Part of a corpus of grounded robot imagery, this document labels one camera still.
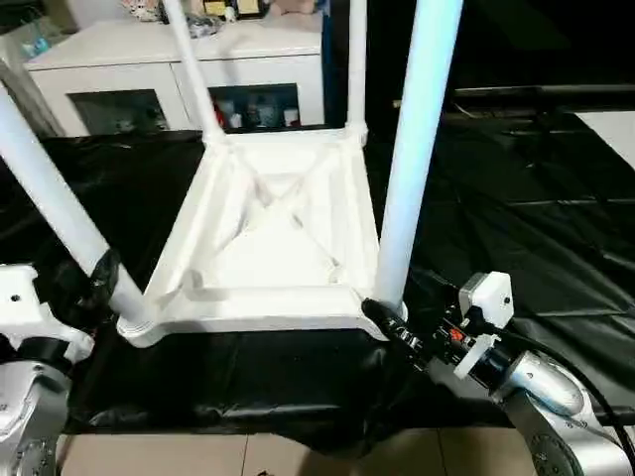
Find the white plastic table leg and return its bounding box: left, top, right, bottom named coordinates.
left=345, top=0, right=369, bottom=143
left=379, top=0, right=465, bottom=318
left=161, top=0, right=227, bottom=145
left=0, top=83, right=150, bottom=328

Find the white plastic table top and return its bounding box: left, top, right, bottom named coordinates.
left=116, top=126, right=411, bottom=348

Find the black mat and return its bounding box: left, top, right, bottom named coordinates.
left=0, top=111, right=635, bottom=457

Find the white sideboard cabinet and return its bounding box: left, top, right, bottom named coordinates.
left=24, top=19, right=323, bottom=138

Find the white flat board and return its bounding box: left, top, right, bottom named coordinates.
left=577, top=111, right=635, bottom=170

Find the grey patterned object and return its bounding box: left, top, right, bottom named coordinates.
left=186, top=14, right=219, bottom=39

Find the white floral patterned pot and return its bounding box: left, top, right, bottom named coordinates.
left=121, top=0, right=165, bottom=24

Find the pink soft toy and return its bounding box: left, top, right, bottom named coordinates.
left=275, top=0, right=323, bottom=16

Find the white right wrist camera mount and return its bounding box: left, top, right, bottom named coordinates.
left=453, top=271, right=515, bottom=381

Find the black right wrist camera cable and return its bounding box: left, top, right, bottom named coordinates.
left=465, top=306, right=635, bottom=462

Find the black metal rail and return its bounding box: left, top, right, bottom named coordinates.
left=453, top=84, right=635, bottom=98

